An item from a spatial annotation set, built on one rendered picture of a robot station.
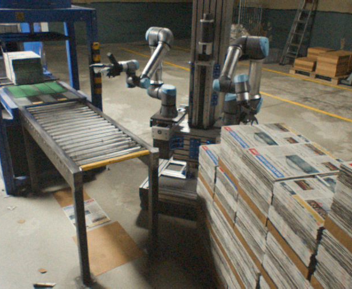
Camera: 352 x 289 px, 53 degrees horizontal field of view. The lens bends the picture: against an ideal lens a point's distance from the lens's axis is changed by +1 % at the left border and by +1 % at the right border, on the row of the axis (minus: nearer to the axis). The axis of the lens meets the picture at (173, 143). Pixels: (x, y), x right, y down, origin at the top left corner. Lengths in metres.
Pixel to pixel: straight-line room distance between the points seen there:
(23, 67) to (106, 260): 2.18
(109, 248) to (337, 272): 1.81
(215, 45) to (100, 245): 1.69
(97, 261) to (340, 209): 1.83
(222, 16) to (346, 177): 1.81
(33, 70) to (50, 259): 2.02
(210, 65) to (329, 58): 5.66
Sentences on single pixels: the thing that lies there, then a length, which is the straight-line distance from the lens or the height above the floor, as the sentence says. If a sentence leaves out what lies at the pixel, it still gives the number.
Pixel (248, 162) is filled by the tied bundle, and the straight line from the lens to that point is 1.59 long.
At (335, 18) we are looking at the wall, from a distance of 9.32.
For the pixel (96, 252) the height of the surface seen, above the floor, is 0.00.
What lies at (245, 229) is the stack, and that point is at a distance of 1.73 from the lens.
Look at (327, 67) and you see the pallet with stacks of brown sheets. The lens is 8.12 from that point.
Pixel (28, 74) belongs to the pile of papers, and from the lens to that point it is 3.92.
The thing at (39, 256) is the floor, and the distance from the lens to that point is 2.72.
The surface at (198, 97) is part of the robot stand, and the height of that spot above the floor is 0.97.
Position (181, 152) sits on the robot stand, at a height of 0.54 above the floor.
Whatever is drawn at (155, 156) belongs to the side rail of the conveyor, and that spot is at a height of 0.77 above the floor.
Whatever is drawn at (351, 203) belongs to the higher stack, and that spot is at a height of 1.20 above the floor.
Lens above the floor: 1.72
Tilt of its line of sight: 24 degrees down
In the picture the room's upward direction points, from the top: 2 degrees clockwise
